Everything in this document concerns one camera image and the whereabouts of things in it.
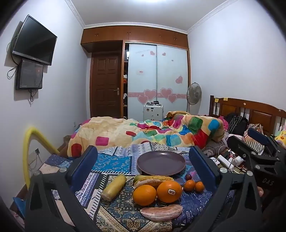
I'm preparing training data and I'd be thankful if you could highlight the brown wooden door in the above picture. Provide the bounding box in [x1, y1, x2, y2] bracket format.
[90, 52, 122, 118]

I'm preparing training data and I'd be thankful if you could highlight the black television cable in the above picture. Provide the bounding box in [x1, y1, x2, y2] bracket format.
[7, 33, 19, 79]

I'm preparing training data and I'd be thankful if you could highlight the standing fan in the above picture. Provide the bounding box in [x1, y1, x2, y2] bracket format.
[186, 82, 203, 113]

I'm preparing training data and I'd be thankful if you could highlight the wooden bed headboard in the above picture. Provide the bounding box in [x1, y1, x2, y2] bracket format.
[209, 95, 286, 137]

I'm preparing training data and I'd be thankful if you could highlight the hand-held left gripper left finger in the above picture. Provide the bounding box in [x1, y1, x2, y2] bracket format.
[24, 145, 105, 232]

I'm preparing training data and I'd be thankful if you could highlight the pink pomelo wedge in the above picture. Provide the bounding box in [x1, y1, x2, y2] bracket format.
[140, 204, 183, 222]

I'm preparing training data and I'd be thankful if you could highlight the colourful checked blanket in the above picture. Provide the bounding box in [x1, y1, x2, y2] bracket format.
[67, 111, 226, 158]

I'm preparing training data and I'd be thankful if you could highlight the white appliance box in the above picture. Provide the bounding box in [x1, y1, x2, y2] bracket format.
[143, 101, 164, 122]

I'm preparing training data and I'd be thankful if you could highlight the frosted sliding wardrobe door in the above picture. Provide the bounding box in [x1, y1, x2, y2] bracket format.
[156, 45, 188, 113]
[128, 43, 157, 120]

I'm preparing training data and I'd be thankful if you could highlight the blue patterned bed sheet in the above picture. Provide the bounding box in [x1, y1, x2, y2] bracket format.
[42, 142, 226, 232]

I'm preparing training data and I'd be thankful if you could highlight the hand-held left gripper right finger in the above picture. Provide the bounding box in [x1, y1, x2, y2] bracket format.
[179, 145, 263, 232]

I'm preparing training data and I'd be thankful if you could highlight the small black wall monitor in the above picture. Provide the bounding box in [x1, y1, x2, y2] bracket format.
[15, 58, 44, 90]

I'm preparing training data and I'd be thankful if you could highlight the yellow plush toy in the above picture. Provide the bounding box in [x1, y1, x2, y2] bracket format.
[274, 130, 286, 148]

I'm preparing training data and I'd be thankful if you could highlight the striped cloth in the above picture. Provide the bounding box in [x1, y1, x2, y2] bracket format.
[243, 124, 267, 155]

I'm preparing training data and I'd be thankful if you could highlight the purple plate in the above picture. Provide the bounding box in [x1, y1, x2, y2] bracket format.
[137, 151, 186, 176]

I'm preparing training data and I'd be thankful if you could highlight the white power strip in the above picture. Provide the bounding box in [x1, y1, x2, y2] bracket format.
[218, 155, 235, 170]

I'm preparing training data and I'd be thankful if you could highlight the brown wooden wardrobe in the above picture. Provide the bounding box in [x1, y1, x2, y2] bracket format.
[81, 25, 191, 119]

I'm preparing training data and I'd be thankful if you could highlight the large orange with sticker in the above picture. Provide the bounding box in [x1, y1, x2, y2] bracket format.
[156, 180, 183, 203]

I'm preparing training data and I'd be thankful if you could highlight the yellow sugarcane piece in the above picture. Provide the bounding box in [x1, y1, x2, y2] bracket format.
[100, 174, 127, 201]

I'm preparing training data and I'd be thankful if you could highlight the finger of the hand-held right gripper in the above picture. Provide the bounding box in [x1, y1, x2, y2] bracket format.
[248, 128, 286, 161]
[227, 135, 280, 172]

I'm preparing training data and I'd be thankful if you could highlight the pomelo wedge with yellow peel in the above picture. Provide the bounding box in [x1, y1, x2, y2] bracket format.
[133, 175, 174, 190]

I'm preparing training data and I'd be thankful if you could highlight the yellow foam tube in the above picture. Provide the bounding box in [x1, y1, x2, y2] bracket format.
[24, 127, 60, 188]

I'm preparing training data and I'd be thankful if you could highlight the black wall television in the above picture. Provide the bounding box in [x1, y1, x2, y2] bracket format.
[12, 14, 58, 66]

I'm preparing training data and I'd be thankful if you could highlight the black backpack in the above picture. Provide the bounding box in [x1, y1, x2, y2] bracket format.
[226, 113, 248, 136]

